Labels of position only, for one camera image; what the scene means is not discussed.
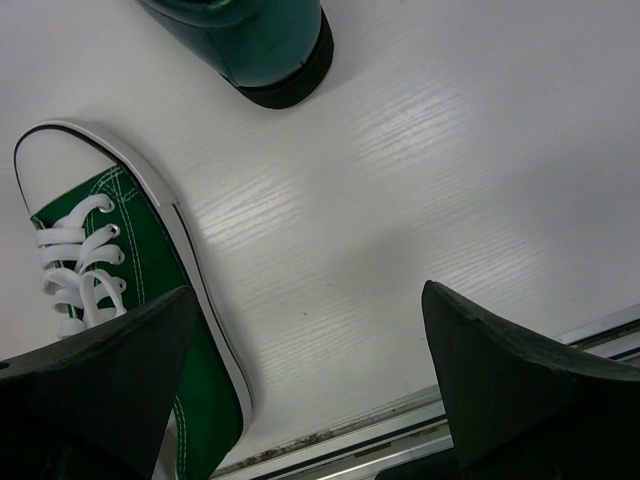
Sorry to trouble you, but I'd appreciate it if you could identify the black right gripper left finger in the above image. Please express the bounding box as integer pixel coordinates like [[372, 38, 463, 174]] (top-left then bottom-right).
[[1, 287, 198, 479]]

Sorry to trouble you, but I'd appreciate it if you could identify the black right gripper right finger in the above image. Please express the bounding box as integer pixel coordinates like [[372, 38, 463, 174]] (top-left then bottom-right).
[[422, 281, 639, 479]]

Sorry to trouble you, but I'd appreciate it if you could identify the aluminium table edge rail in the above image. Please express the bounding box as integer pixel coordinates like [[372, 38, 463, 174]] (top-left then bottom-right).
[[214, 305, 639, 479]]

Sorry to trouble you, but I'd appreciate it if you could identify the dark green loafer near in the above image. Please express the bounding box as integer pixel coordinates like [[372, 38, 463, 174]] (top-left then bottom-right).
[[140, 0, 334, 110]]

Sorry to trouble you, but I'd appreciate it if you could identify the green canvas sneaker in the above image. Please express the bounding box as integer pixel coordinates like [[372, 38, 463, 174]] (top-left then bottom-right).
[[13, 120, 252, 479]]

